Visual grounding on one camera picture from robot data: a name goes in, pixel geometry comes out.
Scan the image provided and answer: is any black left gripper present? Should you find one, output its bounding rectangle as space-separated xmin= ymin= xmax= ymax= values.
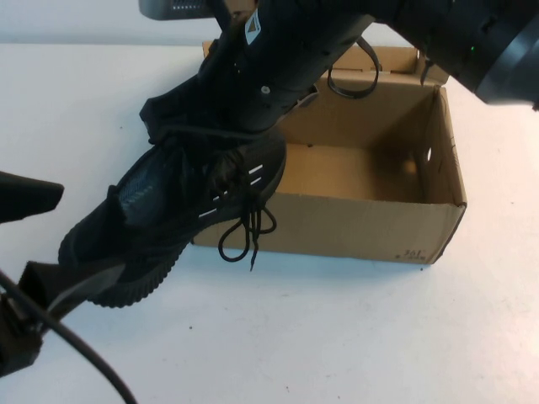
xmin=0 ymin=170 xmax=127 ymax=367

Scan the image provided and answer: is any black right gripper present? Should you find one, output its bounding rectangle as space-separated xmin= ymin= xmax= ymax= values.
xmin=140 ymin=8 xmax=296 ymax=139

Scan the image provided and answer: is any black knit sneaker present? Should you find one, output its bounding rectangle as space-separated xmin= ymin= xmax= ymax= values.
xmin=57 ymin=125 xmax=290 ymax=308

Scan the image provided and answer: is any brown cardboard shoe box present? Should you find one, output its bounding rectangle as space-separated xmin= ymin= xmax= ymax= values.
xmin=191 ymin=40 xmax=468 ymax=266

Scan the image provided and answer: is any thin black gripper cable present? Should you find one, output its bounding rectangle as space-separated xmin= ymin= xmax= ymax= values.
xmin=0 ymin=268 xmax=138 ymax=404

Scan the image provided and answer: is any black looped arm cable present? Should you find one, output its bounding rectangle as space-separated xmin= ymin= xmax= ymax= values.
xmin=326 ymin=35 xmax=382 ymax=101

